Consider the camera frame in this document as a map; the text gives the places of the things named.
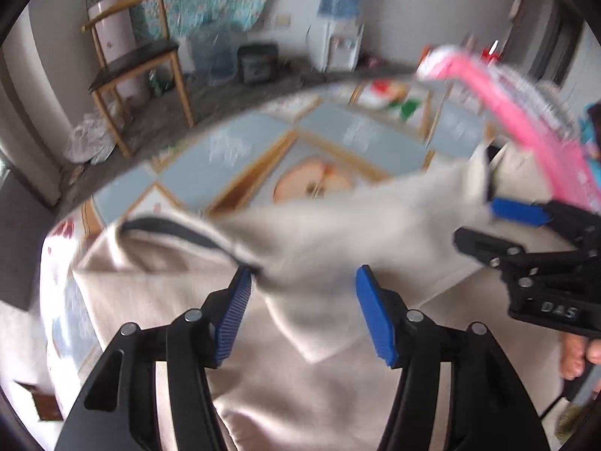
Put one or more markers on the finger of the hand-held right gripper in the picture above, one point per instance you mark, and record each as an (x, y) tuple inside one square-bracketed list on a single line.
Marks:
[(483, 243), (516, 211)]

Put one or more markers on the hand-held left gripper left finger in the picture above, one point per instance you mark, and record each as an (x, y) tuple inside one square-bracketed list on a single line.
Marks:
[(232, 319)]

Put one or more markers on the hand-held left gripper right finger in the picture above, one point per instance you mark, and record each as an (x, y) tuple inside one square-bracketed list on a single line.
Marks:
[(378, 324)]

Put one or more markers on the cream zip jacket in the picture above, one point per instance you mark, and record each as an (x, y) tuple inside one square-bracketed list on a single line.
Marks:
[(305, 244)]

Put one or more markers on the person's right hand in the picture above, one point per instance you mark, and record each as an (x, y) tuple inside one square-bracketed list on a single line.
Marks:
[(575, 357)]

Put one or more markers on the pink floral blanket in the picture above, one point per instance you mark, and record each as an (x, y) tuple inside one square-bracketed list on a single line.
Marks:
[(516, 117)]

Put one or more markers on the grey lace cloth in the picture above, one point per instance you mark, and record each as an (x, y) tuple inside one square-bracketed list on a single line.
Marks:
[(540, 98)]

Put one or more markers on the small red item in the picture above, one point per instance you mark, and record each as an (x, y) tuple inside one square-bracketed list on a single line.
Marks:
[(493, 49)]

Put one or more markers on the door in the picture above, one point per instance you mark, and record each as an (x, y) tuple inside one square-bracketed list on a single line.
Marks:
[(554, 33)]

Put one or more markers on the brown box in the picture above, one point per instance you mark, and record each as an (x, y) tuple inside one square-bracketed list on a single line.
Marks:
[(44, 399)]

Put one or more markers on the white plastic bag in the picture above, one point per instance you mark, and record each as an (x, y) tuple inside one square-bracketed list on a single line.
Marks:
[(91, 138)]

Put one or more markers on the white water dispenser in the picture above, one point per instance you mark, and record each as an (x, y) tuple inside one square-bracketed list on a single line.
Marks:
[(335, 44)]

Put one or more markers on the green drink can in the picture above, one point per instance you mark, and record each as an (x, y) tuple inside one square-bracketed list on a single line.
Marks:
[(155, 82)]

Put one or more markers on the black box on floor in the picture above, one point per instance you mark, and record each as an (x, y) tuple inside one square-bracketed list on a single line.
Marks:
[(257, 62)]

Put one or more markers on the empty clear water jug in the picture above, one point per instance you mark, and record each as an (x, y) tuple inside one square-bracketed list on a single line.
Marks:
[(211, 54)]

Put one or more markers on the wooden chair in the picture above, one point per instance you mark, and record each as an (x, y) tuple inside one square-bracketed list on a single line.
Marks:
[(136, 58)]

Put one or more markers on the white cylinder tank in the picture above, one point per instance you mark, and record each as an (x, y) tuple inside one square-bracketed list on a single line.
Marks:
[(115, 33)]

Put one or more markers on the wall socket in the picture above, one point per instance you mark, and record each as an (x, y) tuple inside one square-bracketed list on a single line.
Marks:
[(283, 19)]

